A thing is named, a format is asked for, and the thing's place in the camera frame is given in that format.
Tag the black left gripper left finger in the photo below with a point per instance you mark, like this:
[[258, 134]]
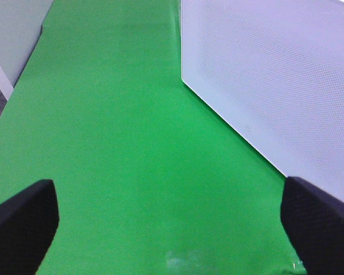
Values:
[[28, 224]]

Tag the white microwave door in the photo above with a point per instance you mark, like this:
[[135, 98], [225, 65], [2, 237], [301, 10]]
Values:
[[274, 71]]

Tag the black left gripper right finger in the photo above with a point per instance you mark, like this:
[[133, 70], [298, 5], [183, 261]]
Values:
[[314, 223]]

